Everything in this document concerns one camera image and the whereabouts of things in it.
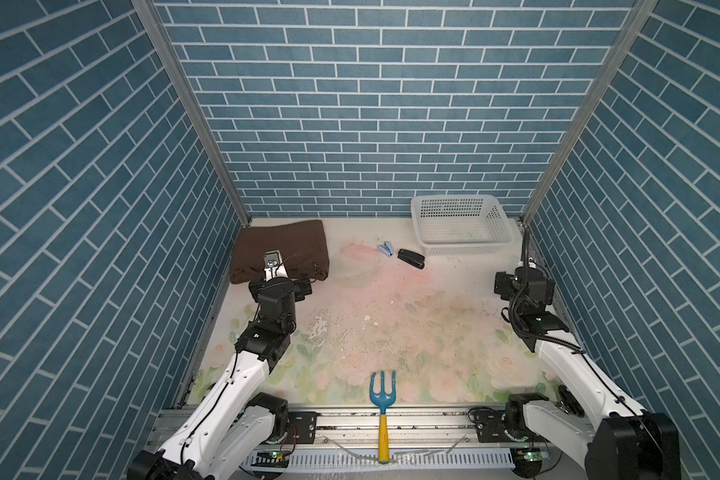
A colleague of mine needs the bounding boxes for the teal garden fork yellow handle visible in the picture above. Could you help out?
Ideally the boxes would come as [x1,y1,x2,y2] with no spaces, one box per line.
[369,371,396,465]

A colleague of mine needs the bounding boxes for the black cable loop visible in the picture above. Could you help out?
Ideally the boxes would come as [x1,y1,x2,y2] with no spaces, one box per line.
[506,226,583,355]

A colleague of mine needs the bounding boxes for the black stapler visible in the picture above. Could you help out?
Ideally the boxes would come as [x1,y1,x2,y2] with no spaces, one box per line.
[397,249,425,270]

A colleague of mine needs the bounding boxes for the aluminium corner post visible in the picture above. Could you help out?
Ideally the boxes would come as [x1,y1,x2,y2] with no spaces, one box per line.
[132,0,251,227]
[520,0,658,228]

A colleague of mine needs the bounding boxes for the white plastic basket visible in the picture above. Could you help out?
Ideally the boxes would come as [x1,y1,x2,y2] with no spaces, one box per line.
[411,195,516,256]

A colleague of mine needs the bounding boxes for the aluminium front rail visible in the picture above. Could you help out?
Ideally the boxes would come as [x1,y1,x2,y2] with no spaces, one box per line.
[146,404,643,478]

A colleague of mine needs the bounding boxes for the brown trousers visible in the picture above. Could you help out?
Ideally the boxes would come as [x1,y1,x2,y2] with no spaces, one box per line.
[229,220,330,284]

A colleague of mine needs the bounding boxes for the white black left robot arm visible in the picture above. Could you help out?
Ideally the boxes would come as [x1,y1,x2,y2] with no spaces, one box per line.
[126,277,312,479]

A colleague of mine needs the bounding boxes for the aluminium corner post right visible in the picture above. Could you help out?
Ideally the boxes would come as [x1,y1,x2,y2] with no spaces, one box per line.
[520,0,658,228]

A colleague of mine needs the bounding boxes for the aluminium corner post left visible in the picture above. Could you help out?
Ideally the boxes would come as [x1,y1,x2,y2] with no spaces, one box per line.
[132,0,251,227]

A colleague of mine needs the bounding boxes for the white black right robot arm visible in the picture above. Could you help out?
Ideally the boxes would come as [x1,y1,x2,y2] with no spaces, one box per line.
[494,261,681,479]

